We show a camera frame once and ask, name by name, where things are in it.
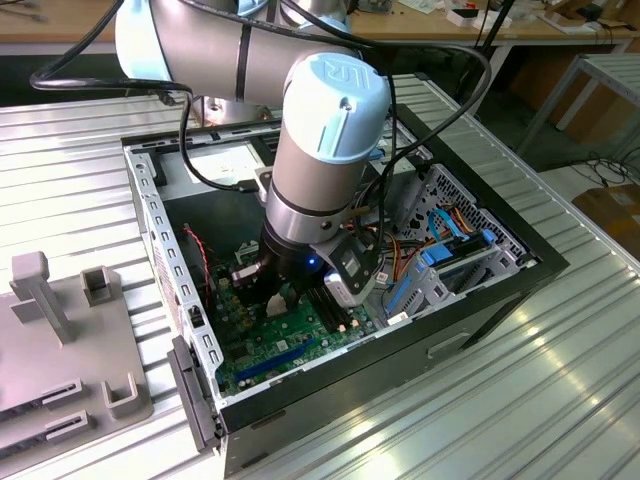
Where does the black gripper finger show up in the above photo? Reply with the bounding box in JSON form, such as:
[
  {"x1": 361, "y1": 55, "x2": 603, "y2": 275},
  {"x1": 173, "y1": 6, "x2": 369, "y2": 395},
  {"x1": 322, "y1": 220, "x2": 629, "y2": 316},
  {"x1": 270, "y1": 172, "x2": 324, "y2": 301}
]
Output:
[
  {"x1": 287, "y1": 281, "x2": 308, "y2": 311},
  {"x1": 232, "y1": 263, "x2": 275, "y2": 321}
]

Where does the metal socket cover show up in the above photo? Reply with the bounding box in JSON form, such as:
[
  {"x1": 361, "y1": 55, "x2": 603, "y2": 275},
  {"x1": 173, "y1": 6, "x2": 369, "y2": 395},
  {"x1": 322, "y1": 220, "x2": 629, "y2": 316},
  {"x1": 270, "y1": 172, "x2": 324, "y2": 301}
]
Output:
[{"x1": 232, "y1": 240, "x2": 262, "y2": 271}]

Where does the green motherboard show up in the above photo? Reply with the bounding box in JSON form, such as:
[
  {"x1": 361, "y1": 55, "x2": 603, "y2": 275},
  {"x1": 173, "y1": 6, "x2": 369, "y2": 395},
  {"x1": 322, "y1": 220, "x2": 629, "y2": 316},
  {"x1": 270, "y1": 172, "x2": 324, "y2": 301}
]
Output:
[{"x1": 206, "y1": 238, "x2": 382, "y2": 399}]

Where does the blue expansion slot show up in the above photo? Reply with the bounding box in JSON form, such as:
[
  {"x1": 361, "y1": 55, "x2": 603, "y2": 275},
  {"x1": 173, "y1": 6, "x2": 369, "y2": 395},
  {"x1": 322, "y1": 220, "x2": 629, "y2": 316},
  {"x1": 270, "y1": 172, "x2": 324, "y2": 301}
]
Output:
[{"x1": 233, "y1": 338, "x2": 318, "y2": 382}]

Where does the black open PC case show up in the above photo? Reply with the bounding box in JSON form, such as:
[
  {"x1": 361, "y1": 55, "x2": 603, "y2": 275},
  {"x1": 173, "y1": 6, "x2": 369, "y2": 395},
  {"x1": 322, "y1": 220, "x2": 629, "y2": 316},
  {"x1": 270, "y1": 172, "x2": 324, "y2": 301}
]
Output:
[{"x1": 119, "y1": 102, "x2": 571, "y2": 480}]

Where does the grey power supply unit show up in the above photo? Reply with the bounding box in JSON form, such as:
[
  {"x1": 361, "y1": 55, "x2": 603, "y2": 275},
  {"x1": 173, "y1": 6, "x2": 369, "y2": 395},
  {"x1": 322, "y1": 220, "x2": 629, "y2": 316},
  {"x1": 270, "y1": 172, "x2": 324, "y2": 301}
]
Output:
[{"x1": 152, "y1": 141, "x2": 274, "y2": 261}]

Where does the hard disk in blue carrier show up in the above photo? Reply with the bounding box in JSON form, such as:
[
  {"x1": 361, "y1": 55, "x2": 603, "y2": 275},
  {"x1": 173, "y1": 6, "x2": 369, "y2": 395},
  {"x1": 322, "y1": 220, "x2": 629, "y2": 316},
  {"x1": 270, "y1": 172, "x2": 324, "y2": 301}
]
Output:
[{"x1": 418, "y1": 229, "x2": 497, "y2": 274}]

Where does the metal drive cage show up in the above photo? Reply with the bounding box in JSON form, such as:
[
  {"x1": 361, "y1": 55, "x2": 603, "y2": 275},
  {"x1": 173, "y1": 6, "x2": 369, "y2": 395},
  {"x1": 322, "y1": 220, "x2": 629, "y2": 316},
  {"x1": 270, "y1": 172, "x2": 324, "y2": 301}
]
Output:
[{"x1": 362, "y1": 113, "x2": 435, "y2": 231}]

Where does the perforated metal disk bay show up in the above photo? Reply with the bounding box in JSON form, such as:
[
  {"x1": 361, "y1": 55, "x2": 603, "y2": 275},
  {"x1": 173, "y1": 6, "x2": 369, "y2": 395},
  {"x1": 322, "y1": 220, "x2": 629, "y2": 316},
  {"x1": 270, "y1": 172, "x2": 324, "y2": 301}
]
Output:
[{"x1": 389, "y1": 162, "x2": 539, "y2": 321}]

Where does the grey parts rack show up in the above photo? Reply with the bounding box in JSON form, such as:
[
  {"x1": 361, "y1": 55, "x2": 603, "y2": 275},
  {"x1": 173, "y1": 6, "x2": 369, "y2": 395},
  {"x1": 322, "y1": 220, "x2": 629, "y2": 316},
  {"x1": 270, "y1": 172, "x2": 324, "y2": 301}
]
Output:
[{"x1": 0, "y1": 251, "x2": 155, "y2": 469}]

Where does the white flat box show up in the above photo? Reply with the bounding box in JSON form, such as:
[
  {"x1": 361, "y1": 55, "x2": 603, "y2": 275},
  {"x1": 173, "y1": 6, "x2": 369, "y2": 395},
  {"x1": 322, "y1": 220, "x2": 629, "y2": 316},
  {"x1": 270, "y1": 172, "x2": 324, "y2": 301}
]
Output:
[{"x1": 446, "y1": 7, "x2": 512, "y2": 30}]

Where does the cardboard box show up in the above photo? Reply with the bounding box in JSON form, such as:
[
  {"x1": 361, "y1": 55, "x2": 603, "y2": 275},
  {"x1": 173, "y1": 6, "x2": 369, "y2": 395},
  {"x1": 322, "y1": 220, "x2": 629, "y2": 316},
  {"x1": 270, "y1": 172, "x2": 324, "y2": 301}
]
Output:
[
  {"x1": 552, "y1": 74, "x2": 640, "y2": 147},
  {"x1": 571, "y1": 183, "x2": 640, "y2": 261}
]

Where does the wooden desk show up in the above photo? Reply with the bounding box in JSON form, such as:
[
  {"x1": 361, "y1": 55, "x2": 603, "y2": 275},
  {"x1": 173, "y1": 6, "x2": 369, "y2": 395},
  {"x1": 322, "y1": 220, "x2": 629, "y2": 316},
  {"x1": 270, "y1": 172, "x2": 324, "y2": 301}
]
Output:
[{"x1": 0, "y1": 0, "x2": 640, "y2": 117}]

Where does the metal slat shelf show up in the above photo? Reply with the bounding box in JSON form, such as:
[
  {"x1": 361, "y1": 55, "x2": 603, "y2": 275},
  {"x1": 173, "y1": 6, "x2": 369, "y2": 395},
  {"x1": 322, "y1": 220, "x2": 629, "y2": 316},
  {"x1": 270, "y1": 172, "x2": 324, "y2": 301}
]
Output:
[{"x1": 517, "y1": 52, "x2": 640, "y2": 166}]

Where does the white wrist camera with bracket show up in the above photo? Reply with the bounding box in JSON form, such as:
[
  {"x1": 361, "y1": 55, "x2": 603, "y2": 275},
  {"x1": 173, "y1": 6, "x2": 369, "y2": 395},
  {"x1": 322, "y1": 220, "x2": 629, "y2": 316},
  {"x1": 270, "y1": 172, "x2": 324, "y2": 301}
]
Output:
[{"x1": 310, "y1": 232, "x2": 380, "y2": 308}]

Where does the twisted fan wire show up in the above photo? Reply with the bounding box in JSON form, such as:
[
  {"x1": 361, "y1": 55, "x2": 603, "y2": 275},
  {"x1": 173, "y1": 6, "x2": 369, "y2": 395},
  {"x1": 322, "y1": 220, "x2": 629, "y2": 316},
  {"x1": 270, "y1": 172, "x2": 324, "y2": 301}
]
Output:
[{"x1": 179, "y1": 224, "x2": 214, "y2": 301}]

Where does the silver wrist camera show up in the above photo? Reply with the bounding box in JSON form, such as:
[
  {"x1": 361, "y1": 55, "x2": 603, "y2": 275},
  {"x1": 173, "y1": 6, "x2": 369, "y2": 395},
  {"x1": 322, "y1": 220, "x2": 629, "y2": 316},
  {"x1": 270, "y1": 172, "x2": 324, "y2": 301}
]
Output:
[{"x1": 251, "y1": 168, "x2": 275, "y2": 206}]

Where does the black camera cable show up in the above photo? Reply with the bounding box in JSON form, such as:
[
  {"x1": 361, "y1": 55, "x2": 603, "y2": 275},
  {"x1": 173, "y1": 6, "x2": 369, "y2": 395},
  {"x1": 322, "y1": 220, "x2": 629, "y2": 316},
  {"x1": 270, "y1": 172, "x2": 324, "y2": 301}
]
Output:
[
  {"x1": 177, "y1": 0, "x2": 494, "y2": 241},
  {"x1": 28, "y1": 0, "x2": 257, "y2": 197}
]

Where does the blue plastic rail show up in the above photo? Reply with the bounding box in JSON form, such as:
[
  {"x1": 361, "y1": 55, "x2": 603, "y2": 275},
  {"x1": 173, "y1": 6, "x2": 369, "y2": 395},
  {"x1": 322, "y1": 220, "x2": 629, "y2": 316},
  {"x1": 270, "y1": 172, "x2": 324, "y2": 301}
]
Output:
[{"x1": 383, "y1": 272, "x2": 416, "y2": 317}]

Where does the orange black wire bundle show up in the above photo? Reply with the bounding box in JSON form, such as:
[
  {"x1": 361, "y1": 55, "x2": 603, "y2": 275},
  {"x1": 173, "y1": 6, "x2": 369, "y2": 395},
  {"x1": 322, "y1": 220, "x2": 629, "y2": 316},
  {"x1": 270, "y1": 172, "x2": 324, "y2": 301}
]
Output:
[{"x1": 374, "y1": 234, "x2": 436, "y2": 284}]

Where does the dark grey case handle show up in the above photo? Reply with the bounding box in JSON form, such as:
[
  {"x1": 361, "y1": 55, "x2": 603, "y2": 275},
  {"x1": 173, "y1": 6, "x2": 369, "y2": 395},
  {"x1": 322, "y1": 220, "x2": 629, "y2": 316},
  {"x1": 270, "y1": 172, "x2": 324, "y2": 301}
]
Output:
[{"x1": 166, "y1": 335, "x2": 225, "y2": 455}]

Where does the light blue flat wire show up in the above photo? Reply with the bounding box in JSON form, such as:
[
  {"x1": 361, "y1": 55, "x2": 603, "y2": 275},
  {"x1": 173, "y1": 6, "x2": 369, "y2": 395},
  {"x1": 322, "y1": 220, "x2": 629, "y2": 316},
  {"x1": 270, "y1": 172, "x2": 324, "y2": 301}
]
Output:
[{"x1": 427, "y1": 208, "x2": 470, "y2": 247}]

